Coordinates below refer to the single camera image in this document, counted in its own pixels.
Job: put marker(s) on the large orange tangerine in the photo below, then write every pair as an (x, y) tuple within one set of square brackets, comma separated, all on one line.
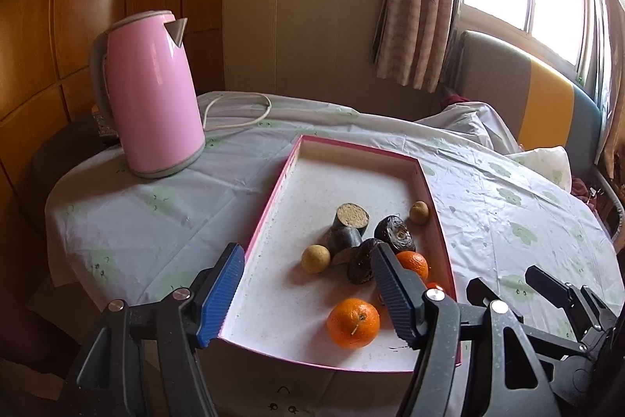
[(414, 262)]

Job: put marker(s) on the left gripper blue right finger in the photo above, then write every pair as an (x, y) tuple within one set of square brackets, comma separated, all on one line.
[(402, 292)]

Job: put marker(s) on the large dark water chestnut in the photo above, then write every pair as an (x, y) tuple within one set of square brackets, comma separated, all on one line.
[(360, 270)]

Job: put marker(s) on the yellow longan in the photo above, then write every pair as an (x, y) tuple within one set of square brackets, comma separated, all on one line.
[(315, 259), (419, 213)]

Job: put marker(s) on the white green cloud tablecloth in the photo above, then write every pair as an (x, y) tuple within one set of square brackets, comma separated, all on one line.
[(124, 237)]

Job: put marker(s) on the sheer curtain right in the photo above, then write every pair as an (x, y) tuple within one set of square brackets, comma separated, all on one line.
[(609, 86)]

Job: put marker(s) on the grey yellow blue sofa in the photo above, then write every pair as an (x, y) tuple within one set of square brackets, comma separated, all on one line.
[(541, 107)]

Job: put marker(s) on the white cloud pillow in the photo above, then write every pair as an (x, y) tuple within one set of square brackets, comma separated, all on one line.
[(552, 163)]

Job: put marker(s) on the pink white shallow box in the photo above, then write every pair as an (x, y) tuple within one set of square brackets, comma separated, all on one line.
[(330, 197)]

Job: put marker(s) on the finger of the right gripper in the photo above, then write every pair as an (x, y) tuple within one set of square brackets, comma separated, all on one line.
[(486, 309), (549, 282)]

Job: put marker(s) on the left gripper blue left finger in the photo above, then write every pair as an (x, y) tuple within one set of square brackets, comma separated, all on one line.
[(214, 290)]

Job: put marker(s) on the pink electric kettle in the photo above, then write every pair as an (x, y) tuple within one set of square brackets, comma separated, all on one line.
[(144, 89)]

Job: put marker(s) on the small orange tangerine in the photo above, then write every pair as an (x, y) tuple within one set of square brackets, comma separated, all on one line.
[(353, 324)]

